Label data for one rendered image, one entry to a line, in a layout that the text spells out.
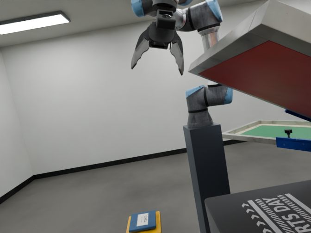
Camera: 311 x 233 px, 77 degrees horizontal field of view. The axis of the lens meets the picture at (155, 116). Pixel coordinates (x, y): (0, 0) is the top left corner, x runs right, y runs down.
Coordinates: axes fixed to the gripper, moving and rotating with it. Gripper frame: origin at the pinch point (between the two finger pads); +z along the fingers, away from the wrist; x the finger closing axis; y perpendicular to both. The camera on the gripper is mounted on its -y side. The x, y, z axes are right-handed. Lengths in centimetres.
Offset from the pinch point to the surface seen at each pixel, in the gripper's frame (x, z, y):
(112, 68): 92, -41, 380
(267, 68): -25.0, -2.6, -12.7
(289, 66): -26.0, -2.3, -18.4
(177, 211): -46, 142, 165
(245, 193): -43, 43, 20
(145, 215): -2, 54, 14
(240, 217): -35, 46, 6
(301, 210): -55, 40, 4
